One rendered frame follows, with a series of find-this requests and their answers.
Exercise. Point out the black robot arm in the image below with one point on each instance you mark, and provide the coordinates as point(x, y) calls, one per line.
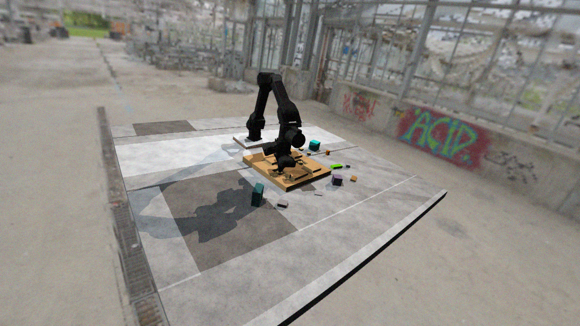
point(286, 112)

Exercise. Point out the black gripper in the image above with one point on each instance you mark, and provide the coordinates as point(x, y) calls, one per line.
point(284, 159)

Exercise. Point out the teal cube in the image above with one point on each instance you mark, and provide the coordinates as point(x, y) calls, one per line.
point(314, 145)

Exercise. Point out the teal block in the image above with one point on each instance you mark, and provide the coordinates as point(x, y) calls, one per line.
point(257, 194)

